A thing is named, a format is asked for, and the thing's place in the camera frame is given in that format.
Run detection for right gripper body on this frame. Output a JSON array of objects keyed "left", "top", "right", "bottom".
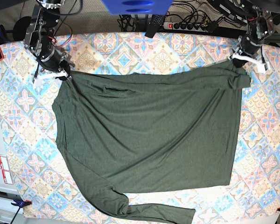
[{"left": 37, "top": 50, "right": 69, "bottom": 72}]

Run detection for black remote control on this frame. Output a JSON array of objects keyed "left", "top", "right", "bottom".
[{"left": 145, "top": 14, "right": 165, "bottom": 38}]

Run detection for black round stand base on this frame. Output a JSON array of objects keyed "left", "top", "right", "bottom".
[{"left": 13, "top": 16, "right": 31, "bottom": 42}]

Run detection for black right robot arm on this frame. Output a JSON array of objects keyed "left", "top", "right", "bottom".
[{"left": 24, "top": 0, "right": 72, "bottom": 85}]

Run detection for blue clamp bottom left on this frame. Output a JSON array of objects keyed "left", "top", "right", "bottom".
[{"left": 10, "top": 199, "right": 33, "bottom": 224}]

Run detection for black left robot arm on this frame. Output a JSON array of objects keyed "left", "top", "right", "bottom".
[{"left": 230, "top": 0, "right": 280, "bottom": 68}]

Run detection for dark green long-sleeve shirt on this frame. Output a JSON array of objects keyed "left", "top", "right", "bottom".
[{"left": 52, "top": 61, "right": 251, "bottom": 224}]

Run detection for blue plastic box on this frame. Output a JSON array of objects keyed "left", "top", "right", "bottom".
[{"left": 102, "top": 0, "right": 173, "bottom": 15}]

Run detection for white power strip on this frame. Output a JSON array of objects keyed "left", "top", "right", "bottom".
[{"left": 163, "top": 22, "right": 206, "bottom": 32}]

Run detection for red white labels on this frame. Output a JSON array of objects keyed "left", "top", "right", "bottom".
[{"left": 0, "top": 155, "right": 13, "bottom": 185}]

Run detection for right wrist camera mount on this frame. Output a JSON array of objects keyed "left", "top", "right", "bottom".
[{"left": 32, "top": 72, "right": 58, "bottom": 89}]

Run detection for patterned tile tablecloth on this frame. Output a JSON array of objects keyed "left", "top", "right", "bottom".
[{"left": 0, "top": 32, "right": 280, "bottom": 224}]

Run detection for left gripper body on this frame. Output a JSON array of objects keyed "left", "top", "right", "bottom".
[{"left": 238, "top": 35, "right": 262, "bottom": 58}]

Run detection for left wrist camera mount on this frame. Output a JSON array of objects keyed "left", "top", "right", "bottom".
[{"left": 228, "top": 47, "right": 271, "bottom": 74}]

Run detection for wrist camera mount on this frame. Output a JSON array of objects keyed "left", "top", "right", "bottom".
[
  {"left": 228, "top": 47, "right": 271, "bottom": 74},
  {"left": 32, "top": 72, "right": 58, "bottom": 89}
]

